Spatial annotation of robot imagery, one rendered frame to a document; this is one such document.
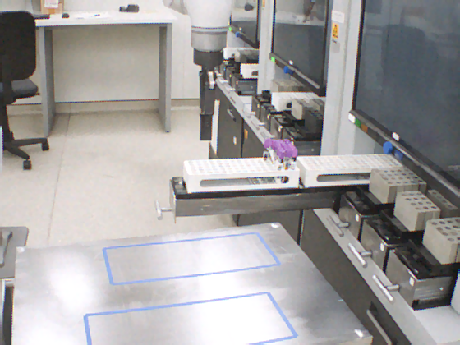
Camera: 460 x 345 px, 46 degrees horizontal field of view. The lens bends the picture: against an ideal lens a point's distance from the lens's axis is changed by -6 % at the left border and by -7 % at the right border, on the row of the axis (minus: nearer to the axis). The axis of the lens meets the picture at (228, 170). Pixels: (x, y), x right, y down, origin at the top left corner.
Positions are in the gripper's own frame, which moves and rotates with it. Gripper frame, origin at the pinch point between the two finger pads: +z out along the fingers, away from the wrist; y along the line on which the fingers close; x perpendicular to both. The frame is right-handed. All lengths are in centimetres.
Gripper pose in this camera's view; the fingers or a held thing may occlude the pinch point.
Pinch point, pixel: (205, 126)
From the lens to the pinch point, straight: 147.3
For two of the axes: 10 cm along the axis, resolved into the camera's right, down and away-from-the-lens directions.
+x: -9.8, 0.4, -2.0
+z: -0.4, 9.2, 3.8
